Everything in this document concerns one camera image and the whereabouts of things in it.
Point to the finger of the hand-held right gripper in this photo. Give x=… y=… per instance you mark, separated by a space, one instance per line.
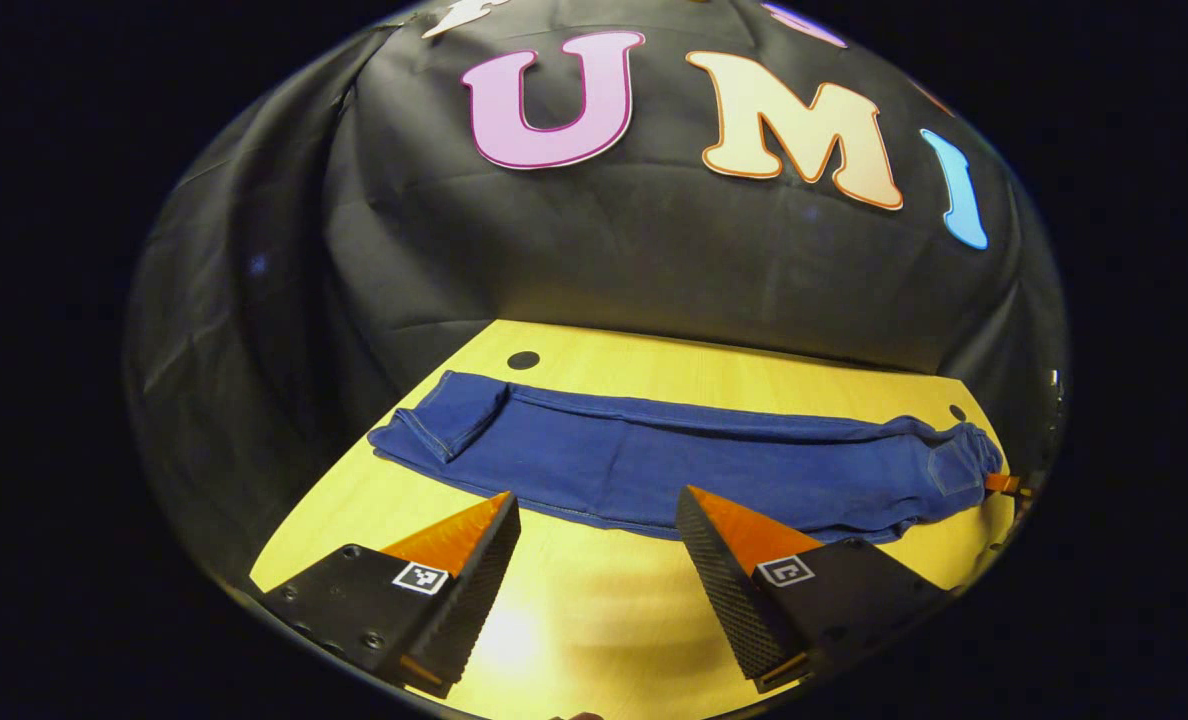
x=1004 y=484

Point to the black backdrop cloth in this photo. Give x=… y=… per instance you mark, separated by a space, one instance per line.
x=604 y=250

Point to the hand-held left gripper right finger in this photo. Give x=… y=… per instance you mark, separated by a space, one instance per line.
x=719 y=590

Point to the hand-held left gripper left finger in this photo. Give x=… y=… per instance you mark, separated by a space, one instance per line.
x=479 y=590

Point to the blue denim jeans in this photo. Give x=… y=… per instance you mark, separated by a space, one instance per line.
x=674 y=470

